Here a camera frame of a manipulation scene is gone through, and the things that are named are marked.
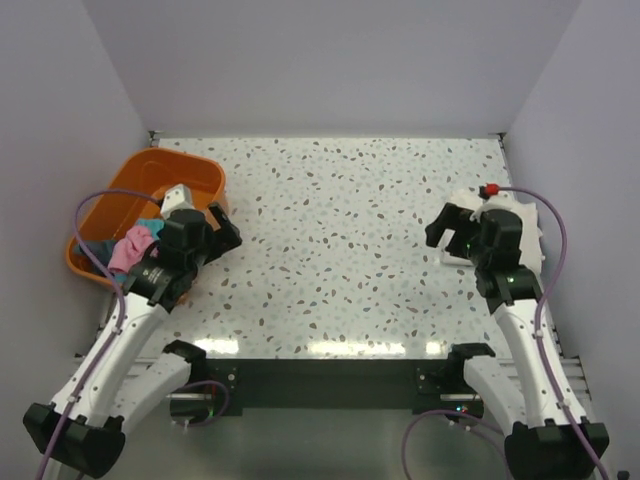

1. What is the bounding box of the white t shirt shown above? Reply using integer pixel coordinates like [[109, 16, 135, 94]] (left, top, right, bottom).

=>
[[447, 189, 545, 275]]

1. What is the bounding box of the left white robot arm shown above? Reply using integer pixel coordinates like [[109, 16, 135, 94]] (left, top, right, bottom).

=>
[[23, 203, 242, 479]]

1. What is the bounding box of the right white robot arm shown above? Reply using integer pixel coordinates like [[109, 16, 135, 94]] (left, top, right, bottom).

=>
[[425, 199, 609, 479]]

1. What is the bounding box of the teal t shirt in basket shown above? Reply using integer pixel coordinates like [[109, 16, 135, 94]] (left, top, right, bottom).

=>
[[135, 218, 165, 240]]

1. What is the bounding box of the pink t shirt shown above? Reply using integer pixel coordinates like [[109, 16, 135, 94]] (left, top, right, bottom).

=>
[[107, 225, 157, 274]]

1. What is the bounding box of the orange plastic basket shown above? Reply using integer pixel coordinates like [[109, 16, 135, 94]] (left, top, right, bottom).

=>
[[66, 148, 228, 310]]

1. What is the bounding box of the dark grey t shirt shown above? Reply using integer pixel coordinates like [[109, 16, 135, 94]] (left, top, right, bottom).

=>
[[72, 239, 117, 277]]

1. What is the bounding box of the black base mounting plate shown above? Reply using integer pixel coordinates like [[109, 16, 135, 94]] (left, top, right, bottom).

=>
[[170, 358, 485, 420]]

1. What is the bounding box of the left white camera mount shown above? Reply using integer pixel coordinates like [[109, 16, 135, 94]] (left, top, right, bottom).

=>
[[160, 184, 194, 219]]

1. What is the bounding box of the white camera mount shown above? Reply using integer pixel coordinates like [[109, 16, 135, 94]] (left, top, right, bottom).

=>
[[160, 184, 194, 219], [470, 183, 514, 223]]

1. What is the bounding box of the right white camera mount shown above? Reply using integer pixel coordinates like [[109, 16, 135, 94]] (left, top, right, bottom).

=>
[[470, 183, 514, 223]]

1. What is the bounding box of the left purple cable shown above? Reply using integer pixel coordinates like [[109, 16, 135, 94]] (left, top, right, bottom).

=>
[[34, 188, 231, 480]]

